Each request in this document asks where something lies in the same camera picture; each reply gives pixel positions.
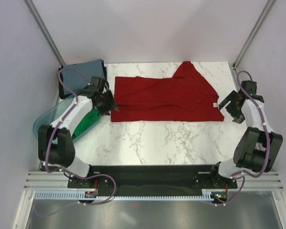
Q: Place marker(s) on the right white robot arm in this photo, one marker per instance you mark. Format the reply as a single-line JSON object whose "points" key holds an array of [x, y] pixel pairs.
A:
{"points": [[258, 148]]}

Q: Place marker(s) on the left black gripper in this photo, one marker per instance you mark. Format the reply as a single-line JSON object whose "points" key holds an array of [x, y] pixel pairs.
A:
{"points": [[111, 104]]}

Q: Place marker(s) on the green t shirt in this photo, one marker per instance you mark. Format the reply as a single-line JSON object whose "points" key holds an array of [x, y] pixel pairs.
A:
{"points": [[91, 118]]}

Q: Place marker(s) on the white slotted cable duct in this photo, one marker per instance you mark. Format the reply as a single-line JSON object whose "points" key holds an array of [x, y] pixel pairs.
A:
{"points": [[85, 196]]}

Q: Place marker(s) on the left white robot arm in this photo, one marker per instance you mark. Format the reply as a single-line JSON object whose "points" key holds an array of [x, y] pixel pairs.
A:
{"points": [[55, 143]]}

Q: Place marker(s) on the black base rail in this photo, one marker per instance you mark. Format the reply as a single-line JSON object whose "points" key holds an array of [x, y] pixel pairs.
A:
{"points": [[173, 180]]}

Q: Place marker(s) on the aluminium frame post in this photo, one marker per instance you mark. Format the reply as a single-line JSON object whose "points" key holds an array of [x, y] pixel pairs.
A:
{"points": [[42, 27], [254, 31]]}

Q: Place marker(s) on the right aluminium frame post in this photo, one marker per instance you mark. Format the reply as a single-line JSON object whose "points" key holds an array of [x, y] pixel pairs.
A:
{"points": [[254, 31]]}

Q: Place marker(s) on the folded grey-blue t shirt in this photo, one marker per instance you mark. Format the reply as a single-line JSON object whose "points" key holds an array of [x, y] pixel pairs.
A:
{"points": [[78, 79]]}

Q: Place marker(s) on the red t shirt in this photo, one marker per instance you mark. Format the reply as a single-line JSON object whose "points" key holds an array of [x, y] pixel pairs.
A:
{"points": [[186, 97]]}

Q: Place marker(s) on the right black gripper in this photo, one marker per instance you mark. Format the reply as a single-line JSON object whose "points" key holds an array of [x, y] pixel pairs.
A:
{"points": [[238, 117]]}

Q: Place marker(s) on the left aluminium frame post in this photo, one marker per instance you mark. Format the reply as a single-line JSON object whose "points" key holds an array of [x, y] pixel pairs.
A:
{"points": [[42, 27]]}

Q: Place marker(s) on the clear teal plastic bin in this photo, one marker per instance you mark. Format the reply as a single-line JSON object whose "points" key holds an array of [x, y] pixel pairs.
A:
{"points": [[55, 112]]}

